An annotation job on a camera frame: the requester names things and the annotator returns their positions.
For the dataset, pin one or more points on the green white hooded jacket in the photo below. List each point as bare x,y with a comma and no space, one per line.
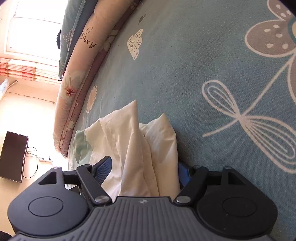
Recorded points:
129,148

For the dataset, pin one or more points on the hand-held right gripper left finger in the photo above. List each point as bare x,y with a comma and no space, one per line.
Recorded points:
105,169

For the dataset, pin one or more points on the pink floral folded quilt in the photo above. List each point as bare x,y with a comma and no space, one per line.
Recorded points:
78,76

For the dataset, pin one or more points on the bed with blue floral sheet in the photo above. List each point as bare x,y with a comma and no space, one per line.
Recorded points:
185,81

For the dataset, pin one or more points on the black television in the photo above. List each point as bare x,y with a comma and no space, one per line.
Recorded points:
13,156

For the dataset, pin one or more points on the pink patterned curtain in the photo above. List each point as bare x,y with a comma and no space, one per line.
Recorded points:
30,70

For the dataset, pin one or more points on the teal floral pillow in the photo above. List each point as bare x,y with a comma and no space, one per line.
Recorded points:
69,34

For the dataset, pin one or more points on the white power strip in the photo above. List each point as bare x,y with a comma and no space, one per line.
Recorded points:
45,159

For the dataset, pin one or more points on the window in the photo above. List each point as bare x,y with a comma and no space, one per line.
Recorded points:
34,27

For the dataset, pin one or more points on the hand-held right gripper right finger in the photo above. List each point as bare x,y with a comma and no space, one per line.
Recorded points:
183,172

